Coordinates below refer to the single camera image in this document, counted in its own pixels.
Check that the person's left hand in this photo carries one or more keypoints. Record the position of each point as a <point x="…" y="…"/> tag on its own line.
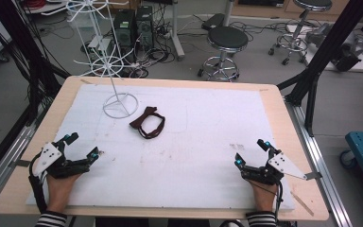
<point x="60" y="190"/>

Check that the person's right hand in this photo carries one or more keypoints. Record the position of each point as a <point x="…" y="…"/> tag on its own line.
<point x="264" y="195"/>

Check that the flat black box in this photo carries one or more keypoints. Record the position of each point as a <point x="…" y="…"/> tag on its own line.
<point x="212" y="21"/>

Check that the grey tape strip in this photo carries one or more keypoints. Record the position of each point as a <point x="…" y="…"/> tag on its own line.
<point x="313" y="176"/>
<point x="20" y="163"/>

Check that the black computer tower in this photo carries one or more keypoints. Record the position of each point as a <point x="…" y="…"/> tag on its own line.
<point x="145" y="26"/>
<point x="124" y="30"/>

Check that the thin wooden stick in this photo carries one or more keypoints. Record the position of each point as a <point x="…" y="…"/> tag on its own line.
<point x="302" y="203"/>

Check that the dark brown bow tie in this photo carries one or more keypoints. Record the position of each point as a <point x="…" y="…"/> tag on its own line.
<point x="148" y="123"/>

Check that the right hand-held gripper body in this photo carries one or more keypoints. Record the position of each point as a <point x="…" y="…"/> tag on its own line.
<point x="272" y="168"/>

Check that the tall chrome wheeled stool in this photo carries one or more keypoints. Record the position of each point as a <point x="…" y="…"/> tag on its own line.
<point x="299" y="34"/>

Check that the black round stool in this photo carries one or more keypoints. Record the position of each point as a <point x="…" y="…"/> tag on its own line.
<point x="227" y="47"/>

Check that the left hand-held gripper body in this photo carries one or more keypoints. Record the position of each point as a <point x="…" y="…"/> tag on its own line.
<point x="54" y="163"/>

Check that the white foam mat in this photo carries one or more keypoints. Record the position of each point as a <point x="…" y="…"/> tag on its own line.
<point x="186" y="142"/>

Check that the black metal frame post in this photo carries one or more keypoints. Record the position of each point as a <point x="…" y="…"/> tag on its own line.
<point x="324" y="53"/>
<point x="25" y="53"/>

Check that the grey machine on white board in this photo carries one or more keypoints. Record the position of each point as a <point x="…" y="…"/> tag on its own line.
<point x="340" y="47"/>

